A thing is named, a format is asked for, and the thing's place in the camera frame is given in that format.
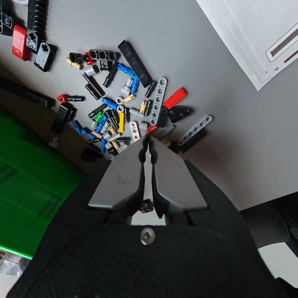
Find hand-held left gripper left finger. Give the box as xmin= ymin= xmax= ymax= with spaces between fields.
xmin=88 ymin=136 xmax=149 ymax=217

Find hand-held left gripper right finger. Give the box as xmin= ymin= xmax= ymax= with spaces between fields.
xmin=149 ymin=136 xmax=208 ymax=219

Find pile of lego pieces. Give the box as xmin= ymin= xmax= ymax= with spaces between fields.
xmin=0 ymin=0 xmax=213 ymax=163

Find black lego connector piece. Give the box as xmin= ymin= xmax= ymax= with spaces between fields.
xmin=139 ymin=199 xmax=154 ymax=213

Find lego instruction booklet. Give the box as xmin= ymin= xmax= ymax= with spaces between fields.
xmin=196 ymin=0 xmax=298 ymax=92

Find green plastic bin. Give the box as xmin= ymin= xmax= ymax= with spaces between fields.
xmin=0 ymin=108 xmax=88 ymax=260

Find clear plastic bag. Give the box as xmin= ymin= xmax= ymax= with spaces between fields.
xmin=0 ymin=248 xmax=32 ymax=282

